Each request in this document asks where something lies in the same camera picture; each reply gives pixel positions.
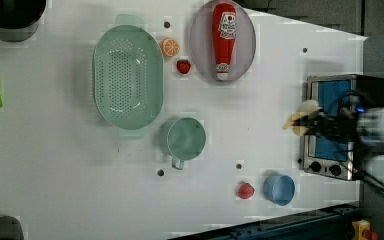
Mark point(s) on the red plush ketchup bottle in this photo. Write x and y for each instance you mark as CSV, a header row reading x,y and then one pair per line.
x,y
223,38

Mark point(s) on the large red plush strawberry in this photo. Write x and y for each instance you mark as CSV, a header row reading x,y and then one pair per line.
x,y
245,191

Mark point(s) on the blue bowl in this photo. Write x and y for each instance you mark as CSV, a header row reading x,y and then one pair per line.
x,y
279,189

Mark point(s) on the green colander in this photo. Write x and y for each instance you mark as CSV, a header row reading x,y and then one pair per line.
x,y
128,69

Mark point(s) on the green mug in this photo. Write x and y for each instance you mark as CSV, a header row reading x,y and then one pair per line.
x,y
183,139

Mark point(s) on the plush orange slice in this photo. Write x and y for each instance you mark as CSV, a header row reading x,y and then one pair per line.
x,y
169,47

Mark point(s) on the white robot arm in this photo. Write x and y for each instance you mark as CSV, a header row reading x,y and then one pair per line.
x,y
366,127

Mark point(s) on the black cylinder stand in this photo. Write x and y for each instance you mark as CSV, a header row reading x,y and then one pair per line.
x,y
19,19
10,229

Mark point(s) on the plush peeled banana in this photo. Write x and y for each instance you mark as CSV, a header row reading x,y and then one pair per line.
x,y
305,108

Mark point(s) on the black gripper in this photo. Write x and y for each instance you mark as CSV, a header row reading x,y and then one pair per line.
x,y
339,128

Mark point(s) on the small red plush strawberry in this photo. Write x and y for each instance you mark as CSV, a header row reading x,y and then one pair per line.
x,y
183,66

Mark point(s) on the grey oval plate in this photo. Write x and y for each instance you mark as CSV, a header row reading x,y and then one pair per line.
x,y
201,45

